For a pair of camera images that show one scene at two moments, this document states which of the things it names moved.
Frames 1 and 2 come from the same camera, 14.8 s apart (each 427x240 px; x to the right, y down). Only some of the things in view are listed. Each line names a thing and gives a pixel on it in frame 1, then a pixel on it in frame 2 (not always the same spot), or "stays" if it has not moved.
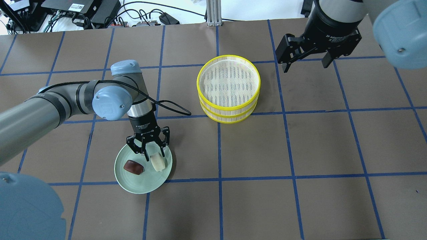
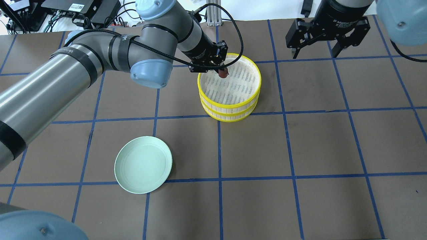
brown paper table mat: (337, 152) stays
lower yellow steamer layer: (226, 119) stays
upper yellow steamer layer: (228, 82) stays
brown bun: (133, 167) -> (223, 74)
